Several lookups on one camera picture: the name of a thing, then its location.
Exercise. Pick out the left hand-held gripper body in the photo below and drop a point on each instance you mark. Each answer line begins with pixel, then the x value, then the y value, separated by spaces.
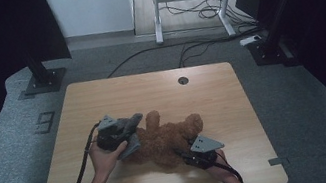
pixel 109 136

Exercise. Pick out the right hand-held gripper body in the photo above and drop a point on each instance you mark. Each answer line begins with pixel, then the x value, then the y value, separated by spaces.
pixel 206 156

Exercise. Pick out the brown teddy bear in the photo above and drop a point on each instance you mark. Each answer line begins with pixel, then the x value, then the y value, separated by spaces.
pixel 163 142

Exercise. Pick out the person's right hand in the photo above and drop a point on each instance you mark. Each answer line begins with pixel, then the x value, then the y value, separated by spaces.
pixel 222 170

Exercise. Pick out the person's left hand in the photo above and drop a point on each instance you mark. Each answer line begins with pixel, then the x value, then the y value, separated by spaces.
pixel 104 162

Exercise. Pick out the dark floor socket plate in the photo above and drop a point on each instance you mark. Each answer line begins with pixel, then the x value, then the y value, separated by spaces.
pixel 44 122

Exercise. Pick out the grey tape strip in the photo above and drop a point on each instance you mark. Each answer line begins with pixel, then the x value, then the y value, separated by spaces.
pixel 278 161

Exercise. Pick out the left black stand base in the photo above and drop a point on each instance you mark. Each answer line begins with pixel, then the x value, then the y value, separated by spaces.
pixel 41 77

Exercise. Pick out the white power strip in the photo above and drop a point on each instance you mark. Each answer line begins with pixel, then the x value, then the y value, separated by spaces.
pixel 250 40

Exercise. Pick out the black metal stand with base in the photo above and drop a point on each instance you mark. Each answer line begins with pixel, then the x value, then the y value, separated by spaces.
pixel 270 47

